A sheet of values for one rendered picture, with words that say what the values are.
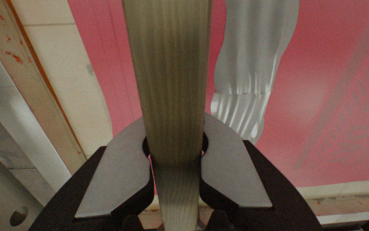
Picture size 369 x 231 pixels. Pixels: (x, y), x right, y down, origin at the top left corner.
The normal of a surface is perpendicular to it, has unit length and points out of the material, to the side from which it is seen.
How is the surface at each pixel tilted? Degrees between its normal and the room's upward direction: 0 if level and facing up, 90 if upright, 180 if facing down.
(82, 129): 0
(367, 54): 0
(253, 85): 33
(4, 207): 90
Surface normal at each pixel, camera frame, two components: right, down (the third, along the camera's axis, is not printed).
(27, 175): 0.05, 0.51
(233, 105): -0.50, 0.41
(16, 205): 1.00, -0.04
